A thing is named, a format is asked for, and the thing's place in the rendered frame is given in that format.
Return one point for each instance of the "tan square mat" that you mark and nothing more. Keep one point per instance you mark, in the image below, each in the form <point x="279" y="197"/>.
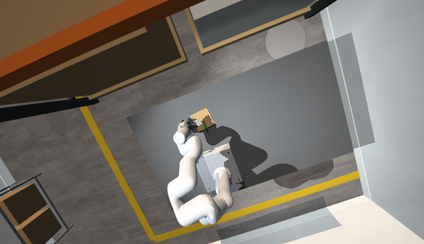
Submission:
<point x="203" y="114"/>

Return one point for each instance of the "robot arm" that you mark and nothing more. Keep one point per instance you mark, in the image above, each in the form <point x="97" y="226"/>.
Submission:
<point x="206" y="209"/>

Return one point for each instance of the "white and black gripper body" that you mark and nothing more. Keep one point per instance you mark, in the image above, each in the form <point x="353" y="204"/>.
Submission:
<point x="186" y="125"/>

